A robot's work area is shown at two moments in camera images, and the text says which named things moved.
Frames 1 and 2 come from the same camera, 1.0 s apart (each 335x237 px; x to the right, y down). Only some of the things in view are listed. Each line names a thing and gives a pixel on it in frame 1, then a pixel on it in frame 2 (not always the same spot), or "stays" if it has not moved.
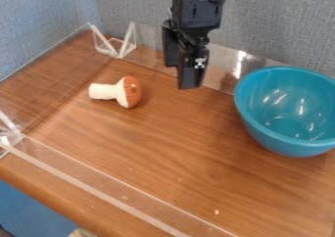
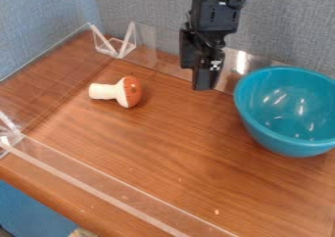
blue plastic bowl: x=286 y=108 stays
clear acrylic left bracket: x=11 y=134 stays
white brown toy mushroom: x=127 y=91 stays
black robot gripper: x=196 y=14 to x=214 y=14
